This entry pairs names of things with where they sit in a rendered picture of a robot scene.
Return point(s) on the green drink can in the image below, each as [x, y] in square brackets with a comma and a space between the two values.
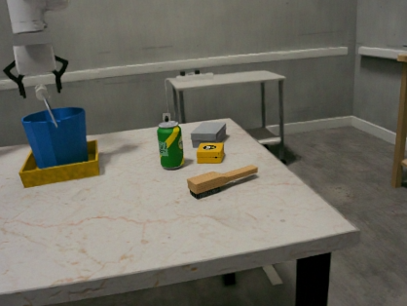
[170, 145]

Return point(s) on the wooden brush with dark bristles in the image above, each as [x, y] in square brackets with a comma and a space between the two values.
[209, 183]

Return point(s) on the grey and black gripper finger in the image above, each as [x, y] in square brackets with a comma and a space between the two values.
[60, 73]
[18, 80]

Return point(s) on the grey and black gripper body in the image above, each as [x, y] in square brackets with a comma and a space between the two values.
[34, 59]

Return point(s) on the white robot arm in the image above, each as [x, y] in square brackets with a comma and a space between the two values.
[27, 16]

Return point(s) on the yellow shallow tray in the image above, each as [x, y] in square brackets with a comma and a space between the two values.
[35, 177]

